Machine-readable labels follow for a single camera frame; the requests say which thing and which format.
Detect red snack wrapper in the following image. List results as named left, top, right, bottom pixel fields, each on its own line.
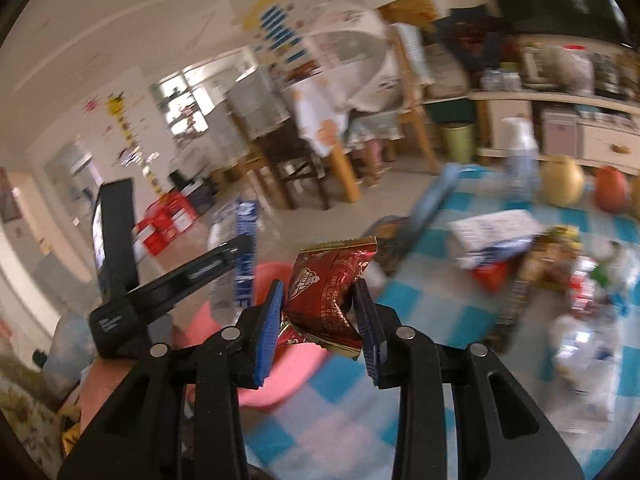
left=278, top=236, right=378, bottom=359

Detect white tv cabinet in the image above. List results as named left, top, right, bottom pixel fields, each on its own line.
left=469, top=91, right=639, bottom=174

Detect wooden dining table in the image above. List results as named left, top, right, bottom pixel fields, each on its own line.
left=283, top=75, right=404, bottom=203

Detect white paper box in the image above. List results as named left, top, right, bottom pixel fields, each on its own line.
left=447, top=209, right=546, bottom=270

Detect white mesh food cover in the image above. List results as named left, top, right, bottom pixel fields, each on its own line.
left=303, top=2, right=401, bottom=113

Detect red apple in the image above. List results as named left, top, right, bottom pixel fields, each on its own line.
left=594, top=166, right=628, bottom=214

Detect pink plastic bucket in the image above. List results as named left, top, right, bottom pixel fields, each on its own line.
left=174, top=261, right=329, bottom=411

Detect pink storage box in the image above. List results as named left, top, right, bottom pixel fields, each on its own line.
left=541, top=108, right=580, bottom=157

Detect white spray bottle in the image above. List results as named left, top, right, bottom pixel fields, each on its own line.
left=502, top=116, right=539, bottom=202

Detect yellow pear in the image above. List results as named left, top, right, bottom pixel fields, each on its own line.
left=540, top=155, right=585, bottom=207

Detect person's left hand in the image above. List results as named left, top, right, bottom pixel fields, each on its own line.
left=78, top=358, right=137, bottom=432

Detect light wooden chair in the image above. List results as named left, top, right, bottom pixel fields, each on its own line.
left=390, top=25, right=442, bottom=174

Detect dark wooden chair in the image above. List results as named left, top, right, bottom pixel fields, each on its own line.
left=226, top=66, right=331, bottom=210

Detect dark flower bouquet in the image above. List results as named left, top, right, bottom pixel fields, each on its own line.
left=433, top=4, right=520, bottom=79

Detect green waste bin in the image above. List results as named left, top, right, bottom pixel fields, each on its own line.
left=440, top=122, right=475, bottom=164

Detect red gift boxes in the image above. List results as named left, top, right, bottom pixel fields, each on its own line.
left=134, top=190, right=198, bottom=257

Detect blue white checkered tablecloth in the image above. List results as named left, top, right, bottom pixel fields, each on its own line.
left=244, top=167, right=639, bottom=479

